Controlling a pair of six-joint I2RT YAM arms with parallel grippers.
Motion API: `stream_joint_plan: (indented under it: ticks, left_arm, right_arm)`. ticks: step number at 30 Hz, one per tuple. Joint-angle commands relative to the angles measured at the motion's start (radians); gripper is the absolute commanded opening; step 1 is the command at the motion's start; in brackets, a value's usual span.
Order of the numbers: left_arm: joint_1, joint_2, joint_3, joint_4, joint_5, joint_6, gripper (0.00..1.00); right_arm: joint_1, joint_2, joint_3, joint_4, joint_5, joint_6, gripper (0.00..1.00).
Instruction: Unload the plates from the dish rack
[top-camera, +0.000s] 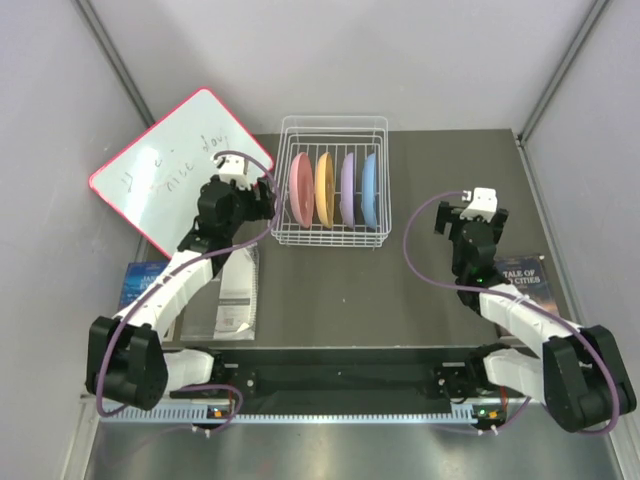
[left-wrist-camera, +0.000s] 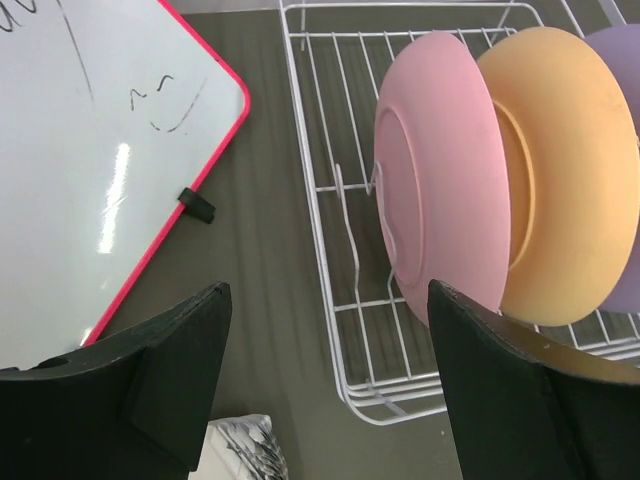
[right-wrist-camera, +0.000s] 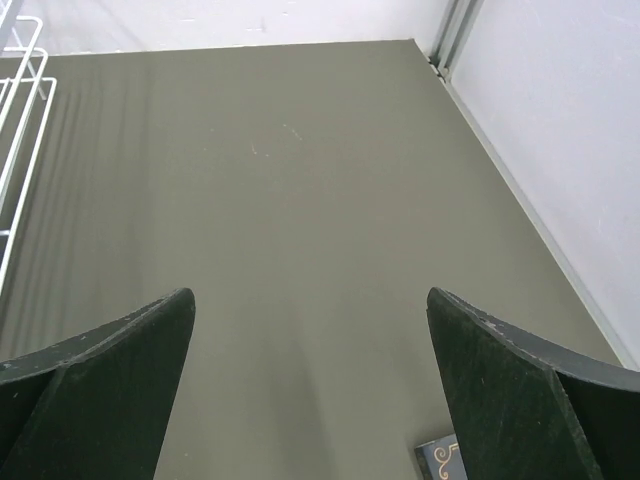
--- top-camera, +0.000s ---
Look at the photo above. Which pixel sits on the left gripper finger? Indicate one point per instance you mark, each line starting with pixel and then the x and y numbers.
pixel 265 191
pixel 264 209

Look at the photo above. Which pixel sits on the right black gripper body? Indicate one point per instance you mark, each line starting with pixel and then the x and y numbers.
pixel 454 235

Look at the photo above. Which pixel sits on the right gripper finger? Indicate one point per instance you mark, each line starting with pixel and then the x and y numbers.
pixel 499 221
pixel 447 214

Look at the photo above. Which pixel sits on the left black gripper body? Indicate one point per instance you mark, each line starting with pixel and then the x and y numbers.
pixel 243 201

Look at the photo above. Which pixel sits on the pink plate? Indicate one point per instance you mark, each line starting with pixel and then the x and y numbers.
pixel 301 190

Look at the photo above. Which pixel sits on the yellow plate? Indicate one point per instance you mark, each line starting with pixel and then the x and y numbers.
pixel 325 190

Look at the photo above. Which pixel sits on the blue plate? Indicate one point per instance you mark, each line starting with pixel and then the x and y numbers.
pixel 369 190

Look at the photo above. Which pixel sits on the purple plate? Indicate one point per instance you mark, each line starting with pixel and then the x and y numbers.
pixel 347 190

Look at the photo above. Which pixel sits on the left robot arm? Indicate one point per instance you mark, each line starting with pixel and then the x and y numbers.
pixel 126 361

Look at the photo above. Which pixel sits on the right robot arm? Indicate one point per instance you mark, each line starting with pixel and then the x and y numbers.
pixel 576 372

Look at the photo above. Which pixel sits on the Tale of Two Cities book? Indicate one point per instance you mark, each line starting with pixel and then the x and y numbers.
pixel 528 274

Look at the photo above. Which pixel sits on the red-framed whiteboard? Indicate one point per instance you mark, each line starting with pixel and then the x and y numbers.
pixel 154 183

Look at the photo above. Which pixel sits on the blue book on left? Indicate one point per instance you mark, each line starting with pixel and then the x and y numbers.
pixel 138 277

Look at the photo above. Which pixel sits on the white spiral notebook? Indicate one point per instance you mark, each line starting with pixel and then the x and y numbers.
pixel 226 308

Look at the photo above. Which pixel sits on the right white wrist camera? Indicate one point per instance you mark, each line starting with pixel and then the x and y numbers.
pixel 480 203

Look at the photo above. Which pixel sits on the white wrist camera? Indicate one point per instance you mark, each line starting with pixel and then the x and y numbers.
pixel 480 203
pixel 232 169

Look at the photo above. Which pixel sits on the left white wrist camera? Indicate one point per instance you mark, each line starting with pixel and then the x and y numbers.
pixel 232 169

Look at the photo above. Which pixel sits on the white wire dish rack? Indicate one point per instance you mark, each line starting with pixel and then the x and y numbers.
pixel 334 176

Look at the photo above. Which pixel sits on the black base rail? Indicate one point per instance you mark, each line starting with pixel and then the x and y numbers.
pixel 432 372

